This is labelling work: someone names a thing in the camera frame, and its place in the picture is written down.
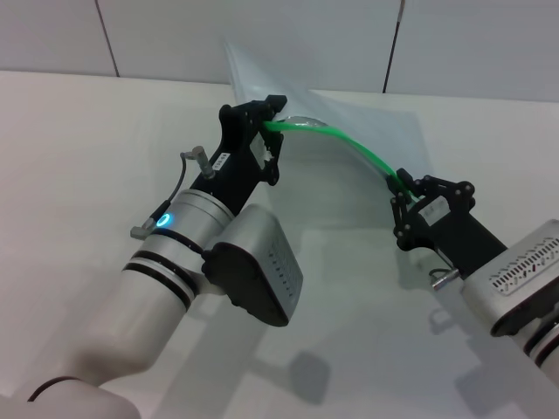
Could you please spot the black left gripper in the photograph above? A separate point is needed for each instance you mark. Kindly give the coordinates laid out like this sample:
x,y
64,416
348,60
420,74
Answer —
x,y
236,166

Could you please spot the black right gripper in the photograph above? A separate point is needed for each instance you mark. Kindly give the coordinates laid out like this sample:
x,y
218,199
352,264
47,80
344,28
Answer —
x,y
454,235

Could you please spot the translucent green-zip document bag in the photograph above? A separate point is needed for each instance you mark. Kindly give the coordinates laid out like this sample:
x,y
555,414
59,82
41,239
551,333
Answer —
x,y
349,113

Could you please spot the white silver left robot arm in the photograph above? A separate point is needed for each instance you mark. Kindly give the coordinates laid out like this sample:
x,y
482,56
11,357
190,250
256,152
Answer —
x,y
144,314

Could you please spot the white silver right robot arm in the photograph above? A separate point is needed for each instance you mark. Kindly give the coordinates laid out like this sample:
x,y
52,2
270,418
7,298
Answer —
x,y
548,349

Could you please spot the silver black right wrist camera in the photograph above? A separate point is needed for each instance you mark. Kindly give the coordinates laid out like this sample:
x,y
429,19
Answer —
x,y
515,283

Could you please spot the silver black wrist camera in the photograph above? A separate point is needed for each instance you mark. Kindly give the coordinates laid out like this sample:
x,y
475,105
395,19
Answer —
x,y
257,270
515,283

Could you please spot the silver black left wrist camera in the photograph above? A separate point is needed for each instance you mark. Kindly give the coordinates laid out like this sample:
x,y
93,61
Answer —
x,y
257,270

